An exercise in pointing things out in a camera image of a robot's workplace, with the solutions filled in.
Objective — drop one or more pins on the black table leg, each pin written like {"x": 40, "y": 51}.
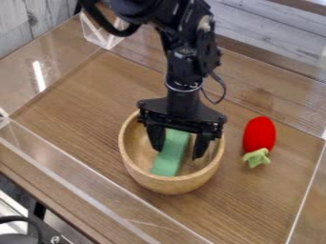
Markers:
{"x": 39, "y": 212}

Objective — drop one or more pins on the green rectangular block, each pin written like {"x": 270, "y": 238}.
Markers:
{"x": 169, "y": 160}

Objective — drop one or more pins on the brown wooden bowl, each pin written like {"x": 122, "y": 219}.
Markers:
{"x": 138, "y": 156}

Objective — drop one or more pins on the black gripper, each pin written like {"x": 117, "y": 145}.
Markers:
{"x": 181, "y": 111}

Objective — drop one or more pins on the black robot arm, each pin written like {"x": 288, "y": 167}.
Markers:
{"x": 186, "y": 26}

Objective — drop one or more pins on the red plush strawberry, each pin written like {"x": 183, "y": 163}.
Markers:
{"x": 260, "y": 138}

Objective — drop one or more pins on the clear acrylic tray wall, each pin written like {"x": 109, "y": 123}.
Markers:
{"x": 94, "y": 203}

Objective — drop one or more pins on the clear acrylic corner bracket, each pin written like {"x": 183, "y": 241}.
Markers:
{"x": 97, "y": 35}

